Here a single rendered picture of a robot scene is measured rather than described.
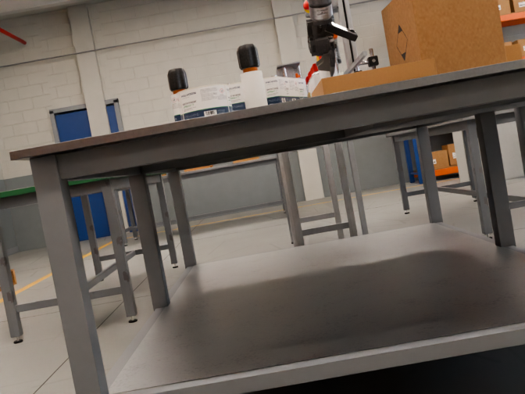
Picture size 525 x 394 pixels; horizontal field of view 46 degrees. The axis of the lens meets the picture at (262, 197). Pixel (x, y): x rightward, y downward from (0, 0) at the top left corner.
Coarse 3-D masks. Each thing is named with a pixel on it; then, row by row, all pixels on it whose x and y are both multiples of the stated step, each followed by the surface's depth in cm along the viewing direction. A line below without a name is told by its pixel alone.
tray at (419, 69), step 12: (432, 60) 141; (360, 72) 141; (372, 72) 141; (384, 72) 141; (396, 72) 141; (408, 72) 141; (420, 72) 141; (432, 72) 141; (324, 84) 141; (336, 84) 141; (348, 84) 141; (360, 84) 141; (372, 84) 141; (312, 96) 169
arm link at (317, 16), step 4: (312, 8) 208; (320, 8) 201; (324, 8) 201; (328, 8) 202; (312, 12) 203; (316, 12) 202; (320, 12) 202; (324, 12) 202; (328, 12) 202; (332, 12) 205; (312, 16) 204; (316, 16) 203; (320, 16) 202; (324, 16) 203; (328, 16) 203; (316, 20) 204; (320, 20) 204
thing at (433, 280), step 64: (256, 128) 143; (320, 128) 143; (64, 192) 144; (64, 256) 144; (192, 256) 343; (256, 256) 334; (320, 256) 296; (384, 256) 267; (448, 256) 242; (512, 256) 222; (64, 320) 144; (192, 320) 213; (256, 320) 197; (320, 320) 183; (384, 320) 171; (448, 320) 161; (512, 320) 152; (128, 384) 155; (192, 384) 148; (256, 384) 146
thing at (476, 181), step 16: (496, 112) 377; (512, 112) 382; (432, 128) 459; (448, 128) 421; (464, 128) 391; (464, 144) 591; (400, 160) 589; (480, 160) 382; (400, 176) 590; (480, 176) 383; (416, 192) 592; (464, 192) 516; (480, 192) 383; (480, 208) 384; (512, 208) 385
